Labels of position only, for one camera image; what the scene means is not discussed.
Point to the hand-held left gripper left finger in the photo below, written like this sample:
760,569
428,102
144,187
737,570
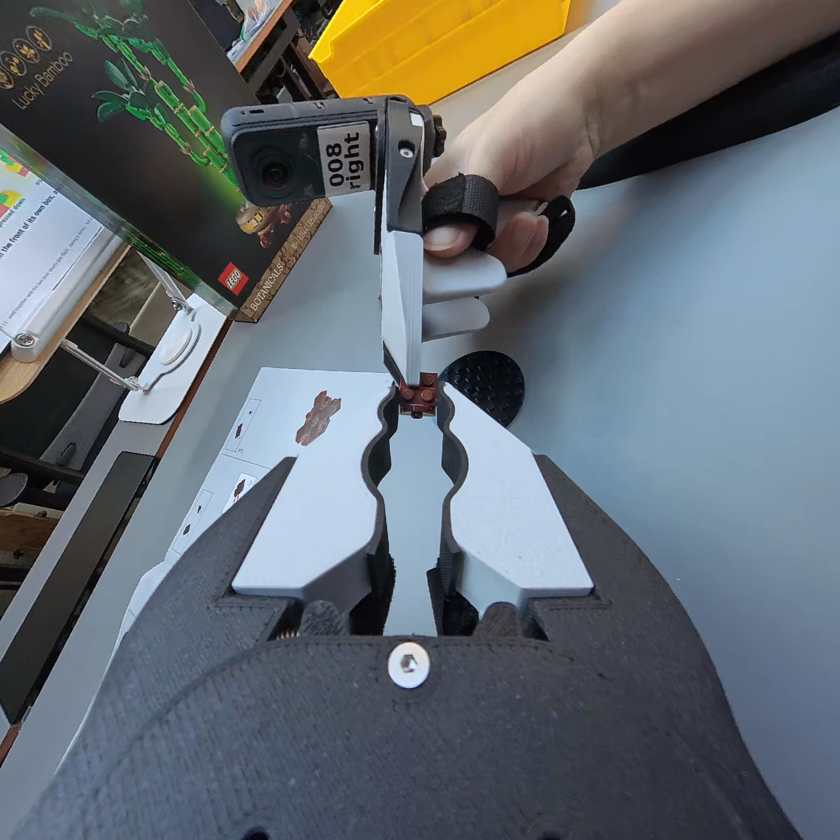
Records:
315,512

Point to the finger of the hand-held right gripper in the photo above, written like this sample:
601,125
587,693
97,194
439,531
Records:
401,295

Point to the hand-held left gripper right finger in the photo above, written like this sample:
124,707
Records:
518,518

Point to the brown bracket brick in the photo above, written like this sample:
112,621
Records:
420,397

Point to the black round studded plate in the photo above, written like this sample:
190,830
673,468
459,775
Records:
489,387

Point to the person's right forearm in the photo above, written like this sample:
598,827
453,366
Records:
689,72

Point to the grey desk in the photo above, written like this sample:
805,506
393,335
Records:
656,394

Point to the person's right hand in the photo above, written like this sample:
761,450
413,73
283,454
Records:
525,151

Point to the white instruction booklet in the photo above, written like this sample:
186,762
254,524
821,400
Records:
289,407

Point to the yellow plastic bin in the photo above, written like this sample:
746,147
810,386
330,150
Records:
426,46

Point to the white stand base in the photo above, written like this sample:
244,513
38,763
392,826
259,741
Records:
170,354

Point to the black rectangular panel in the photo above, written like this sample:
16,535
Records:
65,571

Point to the black office chair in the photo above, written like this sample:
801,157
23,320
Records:
79,407

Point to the thin metal rod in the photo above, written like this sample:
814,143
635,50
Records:
98,366

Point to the dark bamboo building set box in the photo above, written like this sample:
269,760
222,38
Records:
131,131

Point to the light wooden board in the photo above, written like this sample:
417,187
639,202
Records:
65,371

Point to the clear stand instruction sheet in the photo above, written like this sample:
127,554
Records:
39,249

